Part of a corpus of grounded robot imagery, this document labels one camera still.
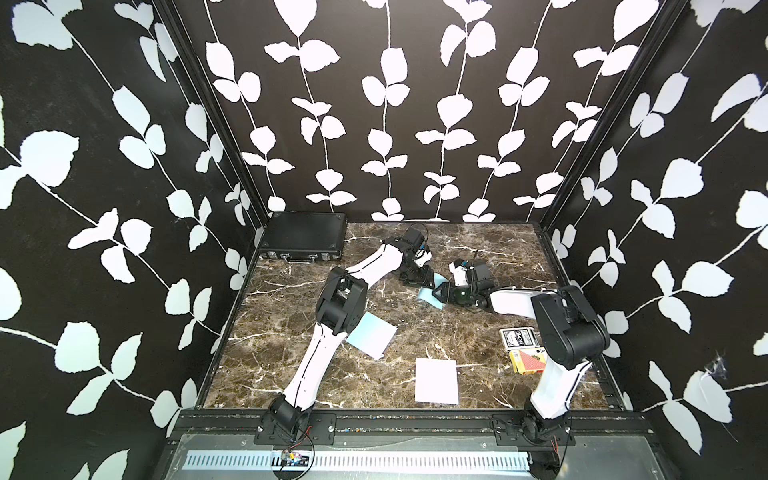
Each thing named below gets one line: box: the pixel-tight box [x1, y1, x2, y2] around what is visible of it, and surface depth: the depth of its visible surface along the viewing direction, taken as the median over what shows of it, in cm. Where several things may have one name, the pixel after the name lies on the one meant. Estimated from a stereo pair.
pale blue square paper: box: [345, 312, 398, 361], surface depth 92 cm
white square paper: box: [415, 358, 459, 405], surface depth 84 cm
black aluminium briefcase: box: [259, 211, 348, 265], surface depth 117 cm
